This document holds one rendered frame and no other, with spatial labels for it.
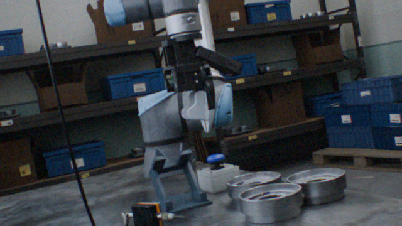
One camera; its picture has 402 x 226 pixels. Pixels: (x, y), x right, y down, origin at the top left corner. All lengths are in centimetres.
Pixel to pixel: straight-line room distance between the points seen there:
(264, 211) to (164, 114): 62
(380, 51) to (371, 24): 33
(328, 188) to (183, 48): 43
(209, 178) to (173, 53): 28
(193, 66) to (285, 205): 38
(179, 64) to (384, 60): 495
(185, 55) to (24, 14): 390
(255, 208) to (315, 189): 12
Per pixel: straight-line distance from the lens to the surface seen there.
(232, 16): 491
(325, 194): 86
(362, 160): 472
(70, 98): 429
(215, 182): 106
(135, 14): 117
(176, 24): 105
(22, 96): 480
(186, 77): 103
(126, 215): 93
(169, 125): 135
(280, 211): 80
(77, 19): 495
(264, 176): 100
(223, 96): 134
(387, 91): 465
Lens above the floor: 104
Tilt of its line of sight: 4 degrees down
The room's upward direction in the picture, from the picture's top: 10 degrees counter-clockwise
